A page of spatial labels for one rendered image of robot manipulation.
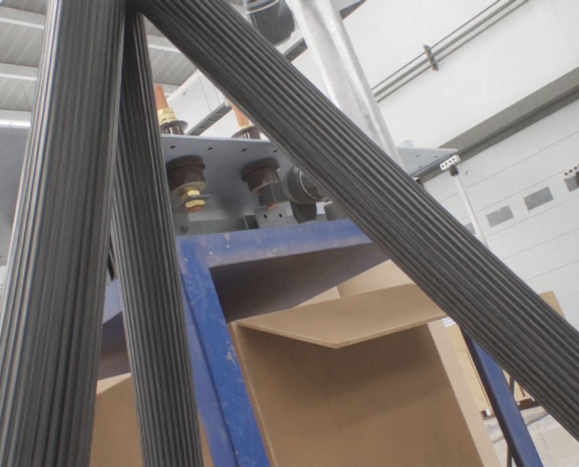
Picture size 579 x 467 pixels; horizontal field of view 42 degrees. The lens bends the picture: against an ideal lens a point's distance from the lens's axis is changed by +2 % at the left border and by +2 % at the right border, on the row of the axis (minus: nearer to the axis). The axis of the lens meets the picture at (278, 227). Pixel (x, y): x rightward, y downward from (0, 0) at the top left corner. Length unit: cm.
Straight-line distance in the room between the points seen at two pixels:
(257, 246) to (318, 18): 113
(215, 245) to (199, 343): 11
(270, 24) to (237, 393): 163
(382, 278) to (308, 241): 137
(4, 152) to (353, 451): 98
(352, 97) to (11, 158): 77
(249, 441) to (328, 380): 15
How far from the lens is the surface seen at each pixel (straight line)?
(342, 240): 88
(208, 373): 70
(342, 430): 82
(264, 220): 197
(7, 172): 165
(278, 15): 224
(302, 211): 182
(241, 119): 206
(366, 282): 218
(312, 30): 185
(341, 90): 180
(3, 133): 148
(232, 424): 70
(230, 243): 77
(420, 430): 91
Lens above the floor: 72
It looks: 13 degrees up
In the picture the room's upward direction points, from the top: 19 degrees counter-clockwise
